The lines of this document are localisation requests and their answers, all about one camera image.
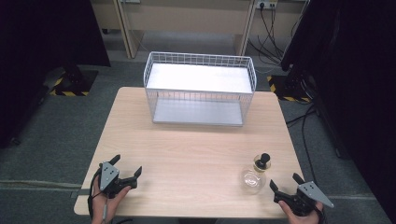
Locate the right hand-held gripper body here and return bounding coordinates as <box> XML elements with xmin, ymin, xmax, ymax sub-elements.
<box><xmin>274</xmin><ymin>180</ymin><xmax>335</xmax><ymax>217</ymax></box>

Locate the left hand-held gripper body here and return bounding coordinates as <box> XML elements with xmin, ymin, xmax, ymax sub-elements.
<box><xmin>98</xmin><ymin>161</ymin><xmax>138</xmax><ymax>199</ymax></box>

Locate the clear glass bottle black stopper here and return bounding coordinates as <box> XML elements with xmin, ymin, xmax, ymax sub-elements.
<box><xmin>240</xmin><ymin>152</ymin><xmax>273</xmax><ymax>196</ymax></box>

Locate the white wire shelf rack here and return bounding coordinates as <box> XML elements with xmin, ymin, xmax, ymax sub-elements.
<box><xmin>143</xmin><ymin>50</ymin><xmax>258</xmax><ymax>127</ymax></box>

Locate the person's left hand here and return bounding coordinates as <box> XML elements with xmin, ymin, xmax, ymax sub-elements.
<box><xmin>92</xmin><ymin>178</ymin><xmax>132</xmax><ymax>224</ymax></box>

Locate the person's right hand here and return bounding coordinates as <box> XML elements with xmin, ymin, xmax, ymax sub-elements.
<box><xmin>277</xmin><ymin>201</ymin><xmax>324</xmax><ymax>224</ymax></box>

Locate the black stand base hazard tape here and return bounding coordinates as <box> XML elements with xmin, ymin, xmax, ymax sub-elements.
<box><xmin>43</xmin><ymin>65</ymin><xmax>100</xmax><ymax>98</ymax></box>
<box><xmin>266</xmin><ymin>74</ymin><xmax>313</xmax><ymax>105</ymax></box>

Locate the black curtain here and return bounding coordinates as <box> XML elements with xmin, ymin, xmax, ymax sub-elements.
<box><xmin>0</xmin><ymin>0</ymin><xmax>111</xmax><ymax>149</ymax></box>
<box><xmin>280</xmin><ymin>0</ymin><xmax>396</xmax><ymax>222</ymax></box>

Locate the beige desk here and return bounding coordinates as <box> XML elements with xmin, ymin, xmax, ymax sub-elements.
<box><xmin>90</xmin><ymin>0</ymin><xmax>146</xmax><ymax>60</ymax></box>
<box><xmin>112</xmin><ymin>0</ymin><xmax>257</xmax><ymax>58</ymax></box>

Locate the white power strip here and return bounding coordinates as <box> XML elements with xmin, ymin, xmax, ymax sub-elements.
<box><xmin>255</xmin><ymin>0</ymin><xmax>278</xmax><ymax>9</ymax></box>

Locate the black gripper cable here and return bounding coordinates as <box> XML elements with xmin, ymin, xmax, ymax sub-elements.
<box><xmin>88</xmin><ymin>169</ymin><xmax>108</xmax><ymax>224</ymax></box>
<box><xmin>317</xmin><ymin>207</ymin><xmax>329</xmax><ymax>224</ymax></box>

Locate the black floor cable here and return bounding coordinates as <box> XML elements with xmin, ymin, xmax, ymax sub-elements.
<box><xmin>285</xmin><ymin>102</ymin><xmax>319</xmax><ymax>185</ymax></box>

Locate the bundle of black power cables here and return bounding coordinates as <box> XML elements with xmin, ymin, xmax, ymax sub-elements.
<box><xmin>247</xmin><ymin>6</ymin><xmax>304</xmax><ymax>67</ymax></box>

